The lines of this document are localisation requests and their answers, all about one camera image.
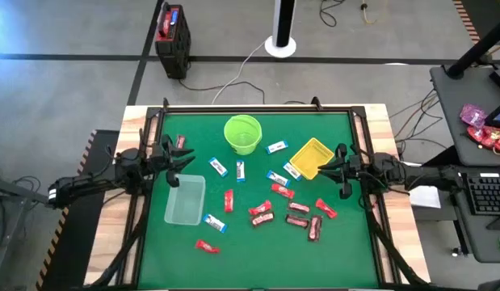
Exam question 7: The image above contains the black keyboard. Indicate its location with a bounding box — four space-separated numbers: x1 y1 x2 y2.
461 172 500 217

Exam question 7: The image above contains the lime green halloween bucket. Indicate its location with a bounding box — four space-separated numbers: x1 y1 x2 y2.
223 114 263 157

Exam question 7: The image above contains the green table mat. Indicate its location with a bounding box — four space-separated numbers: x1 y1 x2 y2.
137 112 380 290

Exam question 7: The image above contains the black metal table frame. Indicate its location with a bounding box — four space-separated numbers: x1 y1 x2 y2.
116 96 400 291

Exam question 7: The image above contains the white paper sheet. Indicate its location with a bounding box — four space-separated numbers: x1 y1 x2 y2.
406 185 443 210

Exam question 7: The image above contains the black floor cable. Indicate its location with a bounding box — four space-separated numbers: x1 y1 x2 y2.
179 78 267 105
318 0 347 28

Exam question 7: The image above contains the yellow floor cable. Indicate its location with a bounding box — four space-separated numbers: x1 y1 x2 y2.
360 0 390 24

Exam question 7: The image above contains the grey metal stand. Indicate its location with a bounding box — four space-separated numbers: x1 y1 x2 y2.
0 163 48 207

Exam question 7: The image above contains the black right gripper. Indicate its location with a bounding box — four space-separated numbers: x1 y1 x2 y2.
317 143 363 200

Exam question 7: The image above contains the purple candy bag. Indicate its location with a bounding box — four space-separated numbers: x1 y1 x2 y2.
459 103 489 129

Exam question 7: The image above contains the dark grey desk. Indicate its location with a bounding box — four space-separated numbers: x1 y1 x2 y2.
410 145 500 264

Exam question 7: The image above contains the white floor cable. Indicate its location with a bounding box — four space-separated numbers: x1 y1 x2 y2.
211 40 267 105

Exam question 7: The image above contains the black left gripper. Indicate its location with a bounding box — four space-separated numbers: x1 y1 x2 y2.
150 134 196 188

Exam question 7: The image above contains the grey side desk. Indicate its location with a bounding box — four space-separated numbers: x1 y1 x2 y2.
430 64 500 167

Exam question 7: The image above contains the black hazard-striped floor mat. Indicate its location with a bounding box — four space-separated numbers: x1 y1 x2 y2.
452 0 500 45
34 129 121 291

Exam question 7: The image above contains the clear plastic bin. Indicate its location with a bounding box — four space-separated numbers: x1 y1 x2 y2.
163 174 207 226

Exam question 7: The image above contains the yellow plastic basket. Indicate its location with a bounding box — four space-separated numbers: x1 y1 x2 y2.
288 137 335 181

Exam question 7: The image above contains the white round-base stand pole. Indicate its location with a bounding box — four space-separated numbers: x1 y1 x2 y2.
264 0 297 58

